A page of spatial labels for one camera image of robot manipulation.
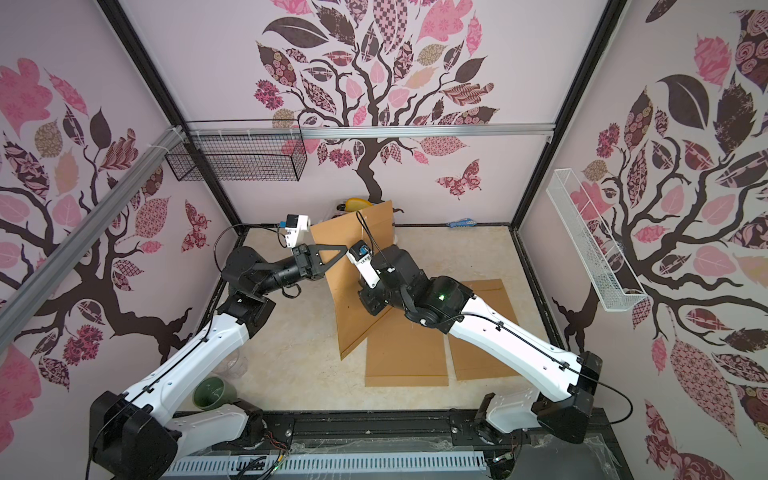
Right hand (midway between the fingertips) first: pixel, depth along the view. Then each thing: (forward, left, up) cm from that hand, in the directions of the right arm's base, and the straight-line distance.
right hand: (364, 286), depth 67 cm
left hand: (+2, +3, +9) cm, 10 cm away
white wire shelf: (+7, -61, -5) cm, 62 cm away
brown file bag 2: (-8, -29, -30) cm, 42 cm away
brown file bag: (-4, -9, -30) cm, 32 cm away
